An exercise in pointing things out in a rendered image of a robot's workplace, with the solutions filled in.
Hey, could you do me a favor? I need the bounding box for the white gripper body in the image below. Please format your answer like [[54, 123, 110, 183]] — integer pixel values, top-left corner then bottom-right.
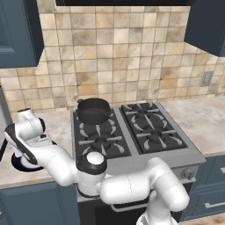
[[31, 132, 57, 148]]

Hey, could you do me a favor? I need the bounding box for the black cooking pot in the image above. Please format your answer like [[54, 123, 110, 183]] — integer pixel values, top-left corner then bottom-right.
[[76, 98, 113, 126]]

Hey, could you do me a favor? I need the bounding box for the dark blue plate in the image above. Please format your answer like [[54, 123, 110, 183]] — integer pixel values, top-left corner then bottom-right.
[[11, 151, 46, 173]]

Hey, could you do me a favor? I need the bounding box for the grey fridge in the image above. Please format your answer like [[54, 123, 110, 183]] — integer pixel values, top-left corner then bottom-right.
[[0, 84, 13, 163]]

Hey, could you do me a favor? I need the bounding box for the dark blue base cupboard door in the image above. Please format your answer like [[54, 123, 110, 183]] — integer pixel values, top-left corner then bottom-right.
[[0, 180, 81, 225]]

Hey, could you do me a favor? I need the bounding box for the grey stove with black grates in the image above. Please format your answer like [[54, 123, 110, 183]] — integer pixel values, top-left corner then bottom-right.
[[70, 101, 207, 225]]

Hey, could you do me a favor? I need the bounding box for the grey stove knob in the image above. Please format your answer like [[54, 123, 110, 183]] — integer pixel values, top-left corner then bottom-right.
[[181, 168, 195, 181]]

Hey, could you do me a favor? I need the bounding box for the black range hood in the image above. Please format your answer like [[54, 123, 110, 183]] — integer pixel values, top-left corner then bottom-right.
[[54, 0, 195, 7]]

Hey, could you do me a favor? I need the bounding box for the dark blue drawer front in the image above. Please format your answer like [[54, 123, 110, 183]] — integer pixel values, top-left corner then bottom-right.
[[201, 155, 225, 188], [178, 184, 225, 222]]

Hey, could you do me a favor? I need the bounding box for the silver oven door handle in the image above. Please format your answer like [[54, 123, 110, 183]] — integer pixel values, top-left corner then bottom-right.
[[110, 201, 151, 213]]

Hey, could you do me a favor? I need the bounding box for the dark blue wall cupboard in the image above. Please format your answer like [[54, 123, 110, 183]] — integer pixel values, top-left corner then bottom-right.
[[0, 0, 45, 69], [184, 0, 225, 58]]

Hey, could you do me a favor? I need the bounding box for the grey wall socket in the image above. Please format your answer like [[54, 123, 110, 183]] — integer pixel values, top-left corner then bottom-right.
[[200, 70, 214, 88]]

